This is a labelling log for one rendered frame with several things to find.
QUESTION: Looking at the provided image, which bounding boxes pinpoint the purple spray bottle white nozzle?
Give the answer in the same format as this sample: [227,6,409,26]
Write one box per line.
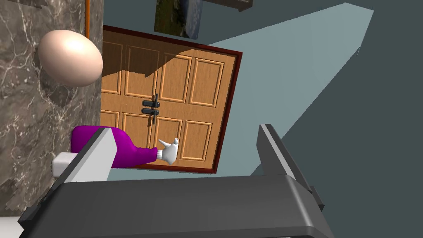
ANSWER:
[71,125,180,169]

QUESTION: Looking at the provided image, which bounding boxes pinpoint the white block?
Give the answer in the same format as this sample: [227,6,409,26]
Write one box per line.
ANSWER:
[52,152,78,178]

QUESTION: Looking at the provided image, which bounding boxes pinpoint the black door handle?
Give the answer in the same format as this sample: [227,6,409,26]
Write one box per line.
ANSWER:
[141,108,160,125]
[142,94,161,109]

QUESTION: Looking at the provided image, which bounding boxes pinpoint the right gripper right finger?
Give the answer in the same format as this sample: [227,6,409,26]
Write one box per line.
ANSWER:
[256,124,313,194]

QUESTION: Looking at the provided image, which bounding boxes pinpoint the brown wooden double door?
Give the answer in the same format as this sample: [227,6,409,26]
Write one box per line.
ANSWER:
[100,24,243,174]

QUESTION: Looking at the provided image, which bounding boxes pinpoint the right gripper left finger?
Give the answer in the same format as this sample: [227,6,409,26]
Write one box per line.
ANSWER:
[59,127,118,183]

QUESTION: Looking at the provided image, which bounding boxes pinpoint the dark wall shelf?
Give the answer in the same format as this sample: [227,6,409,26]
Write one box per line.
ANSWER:
[202,0,254,12]

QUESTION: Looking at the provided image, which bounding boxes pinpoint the landscape picture on wall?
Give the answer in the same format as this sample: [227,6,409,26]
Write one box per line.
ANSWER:
[154,0,204,40]

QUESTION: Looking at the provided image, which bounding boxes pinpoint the pale egg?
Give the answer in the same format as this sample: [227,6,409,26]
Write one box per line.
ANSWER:
[38,29,104,88]

